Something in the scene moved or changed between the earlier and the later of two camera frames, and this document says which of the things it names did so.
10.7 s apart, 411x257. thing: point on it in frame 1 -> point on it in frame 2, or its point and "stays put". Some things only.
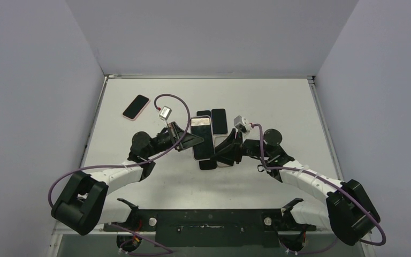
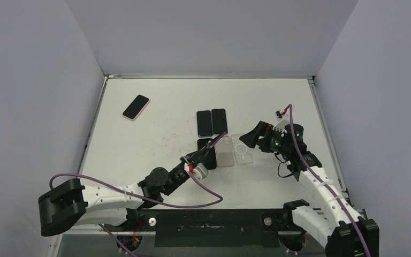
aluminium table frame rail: [311, 77] stays put
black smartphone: [219, 122] stays put
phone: [136, 107] stays put
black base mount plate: [210, 227] stays put
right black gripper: [238, 143] -> [265, 135]
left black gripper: [189, 141] -> [193, 158]
